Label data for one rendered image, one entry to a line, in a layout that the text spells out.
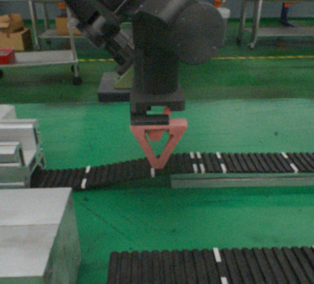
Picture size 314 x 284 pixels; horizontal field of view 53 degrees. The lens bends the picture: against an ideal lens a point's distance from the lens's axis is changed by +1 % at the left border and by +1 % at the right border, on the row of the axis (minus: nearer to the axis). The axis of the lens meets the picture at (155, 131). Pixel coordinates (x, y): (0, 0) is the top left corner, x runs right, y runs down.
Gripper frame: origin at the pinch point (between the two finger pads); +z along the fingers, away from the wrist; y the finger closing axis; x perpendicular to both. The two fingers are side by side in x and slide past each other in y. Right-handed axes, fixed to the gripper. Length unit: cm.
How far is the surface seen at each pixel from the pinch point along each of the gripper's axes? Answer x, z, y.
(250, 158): 14.1, 2.4, -0.4
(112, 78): -11, 6, -53
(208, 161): 7.6, 2.1, 0.4
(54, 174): -15.3, 4.7, -1.1
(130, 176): -3.7, 3.2, 2.3
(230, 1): 212, 34, -753
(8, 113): -25.7, -0.1, -14.1
